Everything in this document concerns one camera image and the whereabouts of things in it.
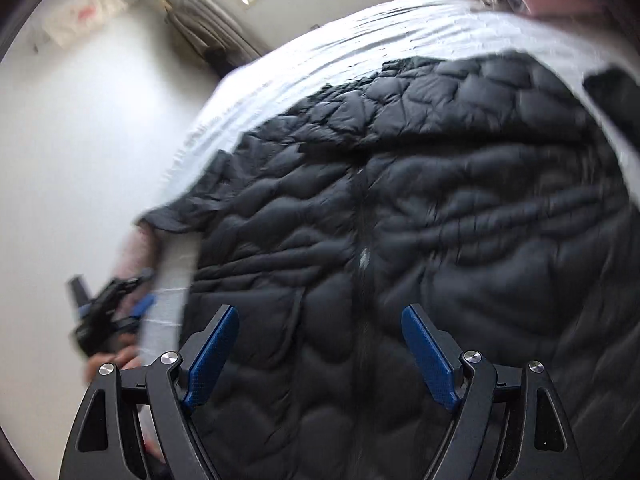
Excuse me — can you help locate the grey curtain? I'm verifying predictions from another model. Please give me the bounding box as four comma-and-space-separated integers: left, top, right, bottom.
165, 0, 266, 78

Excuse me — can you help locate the person's left hand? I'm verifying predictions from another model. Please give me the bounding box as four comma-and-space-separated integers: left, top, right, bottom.
85, 327, 143, 376

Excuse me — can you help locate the black puffer jacket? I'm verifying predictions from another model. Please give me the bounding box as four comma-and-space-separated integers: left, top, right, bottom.
137, 49, 640, 480

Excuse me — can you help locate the person's left forearm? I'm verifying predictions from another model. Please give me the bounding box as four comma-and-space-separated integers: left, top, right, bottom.
116, 222, 158, 283

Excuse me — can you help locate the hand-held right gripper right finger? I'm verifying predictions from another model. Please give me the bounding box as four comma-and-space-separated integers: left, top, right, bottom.
401, 303, 587, 480

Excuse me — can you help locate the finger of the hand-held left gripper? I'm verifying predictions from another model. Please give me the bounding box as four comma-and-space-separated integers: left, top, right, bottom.
131, 294, 157, 320

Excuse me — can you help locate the white wall paper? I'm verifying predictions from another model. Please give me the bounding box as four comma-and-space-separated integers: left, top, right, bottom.
42, 0, 133, 46

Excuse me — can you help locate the white tufted bedspread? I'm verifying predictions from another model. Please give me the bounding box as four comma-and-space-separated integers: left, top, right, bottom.
135, 0, 640, 361

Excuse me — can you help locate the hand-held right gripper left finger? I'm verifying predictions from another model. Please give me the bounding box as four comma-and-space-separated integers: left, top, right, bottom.
59, 304, 241, 480

